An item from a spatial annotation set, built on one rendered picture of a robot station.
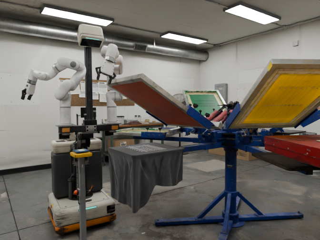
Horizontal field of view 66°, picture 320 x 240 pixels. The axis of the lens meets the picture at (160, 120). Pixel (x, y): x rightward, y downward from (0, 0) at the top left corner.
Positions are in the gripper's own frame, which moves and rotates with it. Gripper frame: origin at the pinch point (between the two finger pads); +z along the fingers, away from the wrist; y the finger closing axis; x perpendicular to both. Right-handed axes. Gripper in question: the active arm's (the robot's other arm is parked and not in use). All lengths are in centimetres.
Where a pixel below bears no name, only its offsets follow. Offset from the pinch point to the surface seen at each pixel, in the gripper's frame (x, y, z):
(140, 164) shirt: 22, -35, 53
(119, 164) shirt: -1, -31, 59
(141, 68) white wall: -380, -231, -153
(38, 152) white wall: -380, -47, 102
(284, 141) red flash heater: 104, -70, 20
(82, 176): -10, -7, 73
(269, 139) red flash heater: 91, -78, 18
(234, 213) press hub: 6, -180, 89
